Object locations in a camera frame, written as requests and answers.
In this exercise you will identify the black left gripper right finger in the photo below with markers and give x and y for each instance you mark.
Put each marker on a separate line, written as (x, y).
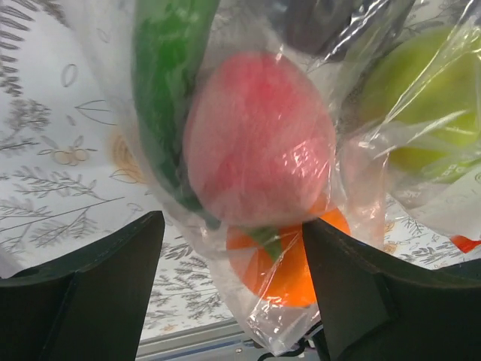
(374, 306)

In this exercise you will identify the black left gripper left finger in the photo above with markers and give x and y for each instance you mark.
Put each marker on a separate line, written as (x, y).
(89, 304)

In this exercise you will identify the clear zip top bag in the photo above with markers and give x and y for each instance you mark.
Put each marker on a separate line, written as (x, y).
(362, 183)

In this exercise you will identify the fake dark plum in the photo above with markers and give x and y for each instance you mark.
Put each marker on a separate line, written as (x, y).
(309, 25)

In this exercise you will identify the fake orange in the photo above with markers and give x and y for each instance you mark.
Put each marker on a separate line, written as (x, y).
(271, 262)

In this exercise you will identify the fake red tomato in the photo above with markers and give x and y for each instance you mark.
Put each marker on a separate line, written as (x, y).
(259, 142)

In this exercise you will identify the fake green apple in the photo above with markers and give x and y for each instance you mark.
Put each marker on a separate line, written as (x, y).
(429, 89)

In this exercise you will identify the aluminium frame rail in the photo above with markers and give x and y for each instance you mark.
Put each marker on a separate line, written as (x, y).
(218, 341)

